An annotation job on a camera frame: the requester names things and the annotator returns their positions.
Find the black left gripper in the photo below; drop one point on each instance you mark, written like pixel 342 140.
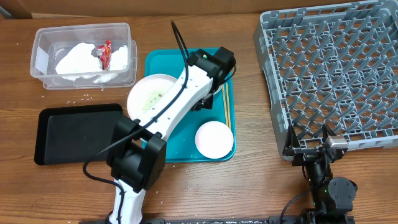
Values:
pixel 207 102

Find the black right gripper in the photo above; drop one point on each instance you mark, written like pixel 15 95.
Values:
pixel 291 149

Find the small pink bowl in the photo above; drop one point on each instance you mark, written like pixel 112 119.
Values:
pixel 214 140

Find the large white plate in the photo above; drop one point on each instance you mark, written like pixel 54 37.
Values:
pixel 147 92

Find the red sauce packet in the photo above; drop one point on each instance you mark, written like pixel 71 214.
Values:
pixel 104 55

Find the white napkin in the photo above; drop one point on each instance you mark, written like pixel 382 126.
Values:
pixel 79 60
pixel 118 61

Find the grey-green bowl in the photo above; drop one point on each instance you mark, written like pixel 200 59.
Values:
pixel 218 90

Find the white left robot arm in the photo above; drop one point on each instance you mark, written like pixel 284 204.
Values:
pixel 135 159

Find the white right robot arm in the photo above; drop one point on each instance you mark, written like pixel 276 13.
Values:
pixel 332 196

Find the grey dishwasher rack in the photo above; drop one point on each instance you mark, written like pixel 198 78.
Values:
pixel 333 65

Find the clear plastic waste bin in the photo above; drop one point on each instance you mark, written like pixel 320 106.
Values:
pixel 54 43

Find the black food waste tray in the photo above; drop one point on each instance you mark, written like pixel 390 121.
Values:
pixel 73 134

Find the right wooden chopstick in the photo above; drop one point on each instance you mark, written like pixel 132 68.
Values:
pixel 227 99

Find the teal serving tray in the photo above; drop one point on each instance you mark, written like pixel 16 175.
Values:
pixel 181 143

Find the white napkin in bin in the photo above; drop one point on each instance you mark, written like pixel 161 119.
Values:
pixel 118 61

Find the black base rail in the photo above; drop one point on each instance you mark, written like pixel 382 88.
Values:
pixel 270 220

